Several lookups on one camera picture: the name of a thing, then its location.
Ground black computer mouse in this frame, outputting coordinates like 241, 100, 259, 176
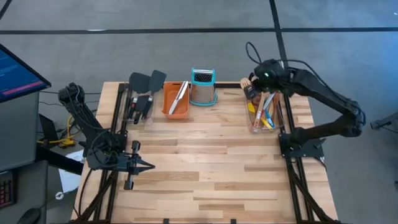
17, 207, 42, 224

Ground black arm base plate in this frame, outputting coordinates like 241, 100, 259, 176
279, 133, 326, 159
79, 133, 128, 159

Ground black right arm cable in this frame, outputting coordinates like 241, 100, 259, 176
245, 41, 326, 86

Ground stainless steel utensil handle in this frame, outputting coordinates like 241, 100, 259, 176
175, 80, 190, 105

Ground teal steel box grater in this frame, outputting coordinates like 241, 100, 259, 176
189, 67, 218, 107

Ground clear plastic bin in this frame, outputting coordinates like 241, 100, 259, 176
247, 77, 285, 134
119, 79, 158, 125

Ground dark desk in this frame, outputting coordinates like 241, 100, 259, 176
0, 161, 48, 224

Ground orange plastic bin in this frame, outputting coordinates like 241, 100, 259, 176
162, 81, 190, 119

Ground long wooden slotted spatula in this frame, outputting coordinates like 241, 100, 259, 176
267, 93, 276, 124

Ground black aluminium table frame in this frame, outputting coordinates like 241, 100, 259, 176
73, 81, 341, 224

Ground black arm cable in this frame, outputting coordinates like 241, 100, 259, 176
245, 41, 326, 86
88, 128, 110, 156

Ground silver butter knife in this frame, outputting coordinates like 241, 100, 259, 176
169, 83, 187, 115

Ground yellow silicone spoon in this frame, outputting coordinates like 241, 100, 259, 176
248, 102, 272, 130

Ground black keyboard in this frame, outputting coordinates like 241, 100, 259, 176
0, 170, 17, 209

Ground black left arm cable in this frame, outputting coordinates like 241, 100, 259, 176
88, 128, 110, 156

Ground white paper sheet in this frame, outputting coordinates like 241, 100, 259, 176
58, 149, 85, 194

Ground yellow cable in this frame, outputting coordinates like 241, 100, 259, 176
36, 114, 82, 147

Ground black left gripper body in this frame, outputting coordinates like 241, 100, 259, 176
86, 148, 132, 172

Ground red slotted spoon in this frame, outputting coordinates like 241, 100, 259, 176
262, 91, 277, 111

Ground black floor cable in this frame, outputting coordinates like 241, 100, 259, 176
381, 119, 398, 134
39, 90, 102, 108

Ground computer monitor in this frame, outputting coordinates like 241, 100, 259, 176
0, 43, 52, 103

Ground grey chair base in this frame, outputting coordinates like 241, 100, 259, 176
369, 111, 398, 131

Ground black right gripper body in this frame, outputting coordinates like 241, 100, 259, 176
252, 58, 289, 93

